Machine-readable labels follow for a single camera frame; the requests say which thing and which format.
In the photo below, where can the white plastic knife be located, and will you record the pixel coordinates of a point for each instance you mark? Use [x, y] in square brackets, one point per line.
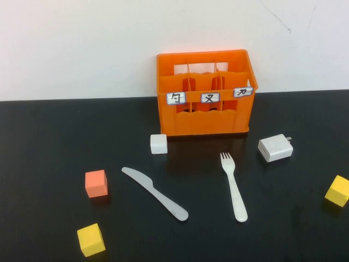
[169, 203]

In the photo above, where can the white plastic fork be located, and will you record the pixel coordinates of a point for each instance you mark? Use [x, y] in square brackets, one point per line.
[235, 189]

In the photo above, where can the orange plastic cutlery crate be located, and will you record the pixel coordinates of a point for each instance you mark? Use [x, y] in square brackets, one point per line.
[204, 124]

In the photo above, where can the white cube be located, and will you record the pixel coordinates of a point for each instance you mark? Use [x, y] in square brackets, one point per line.
[158, 144]

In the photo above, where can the paper label reading 勺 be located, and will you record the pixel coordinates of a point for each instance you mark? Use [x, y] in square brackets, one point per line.
[175, 98]

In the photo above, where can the paper label reading 叉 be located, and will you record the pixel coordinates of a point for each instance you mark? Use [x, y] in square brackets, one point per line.
[210, 98]

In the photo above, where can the paper label reading 刀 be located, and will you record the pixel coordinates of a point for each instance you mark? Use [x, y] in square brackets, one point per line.
[243, 92]

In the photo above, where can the orange foam cube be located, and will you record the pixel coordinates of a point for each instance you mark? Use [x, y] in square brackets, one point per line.
[96, 184]

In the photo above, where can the yellow foam cube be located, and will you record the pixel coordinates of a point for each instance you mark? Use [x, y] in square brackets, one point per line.
[338, 191]
[90, 240]

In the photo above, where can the white USB wall charger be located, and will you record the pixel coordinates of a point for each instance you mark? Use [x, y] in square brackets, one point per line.
[275, 148]

